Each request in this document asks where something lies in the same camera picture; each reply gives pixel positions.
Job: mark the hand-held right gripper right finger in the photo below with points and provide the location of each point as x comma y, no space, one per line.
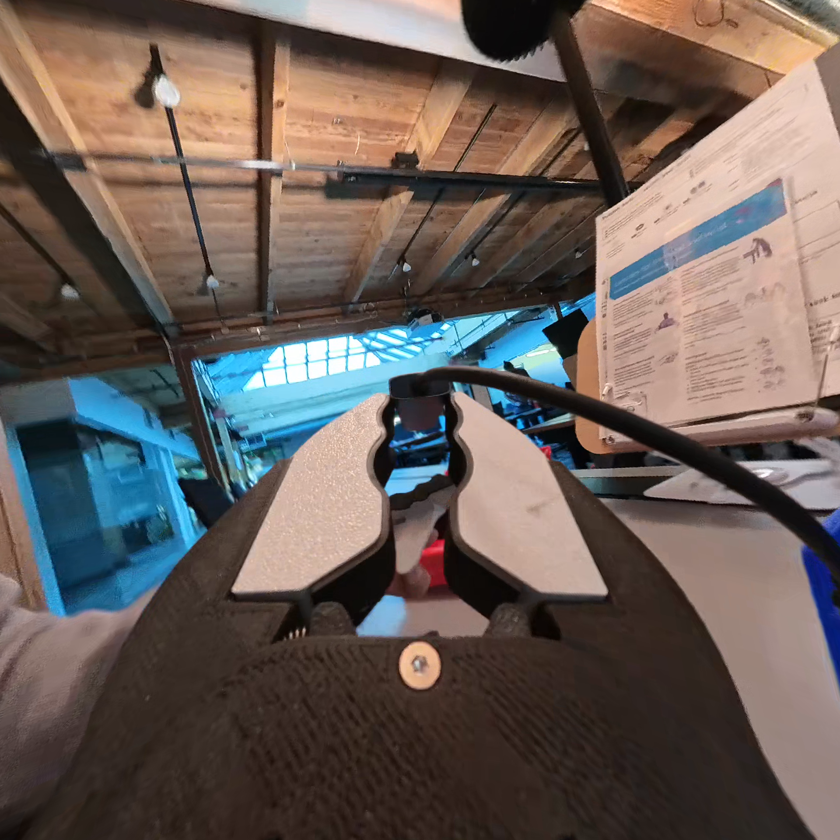
518,518

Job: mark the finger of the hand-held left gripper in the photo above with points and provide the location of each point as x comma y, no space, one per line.
413,531

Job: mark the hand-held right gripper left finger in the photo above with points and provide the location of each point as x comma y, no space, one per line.
321,512

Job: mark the blue plastic bin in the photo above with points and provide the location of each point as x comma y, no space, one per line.
828,643

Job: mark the person's left forearm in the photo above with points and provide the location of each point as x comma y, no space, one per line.
46,689

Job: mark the grey desk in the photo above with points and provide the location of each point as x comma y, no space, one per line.
722,590

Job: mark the instruction sheet on stand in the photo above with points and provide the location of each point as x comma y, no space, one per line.
586,394

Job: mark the black monitor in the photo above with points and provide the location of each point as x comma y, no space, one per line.
565,334

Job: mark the white ceiling unit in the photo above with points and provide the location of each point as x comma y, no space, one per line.
425,318

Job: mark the printed instruction sheet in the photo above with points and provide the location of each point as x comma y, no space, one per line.
709,295

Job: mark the black pole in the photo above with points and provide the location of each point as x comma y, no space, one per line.
590,111

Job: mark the black knurled knob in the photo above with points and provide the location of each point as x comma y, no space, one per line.
512,26

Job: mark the black ceiling track rail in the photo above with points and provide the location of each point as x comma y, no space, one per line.
459,177

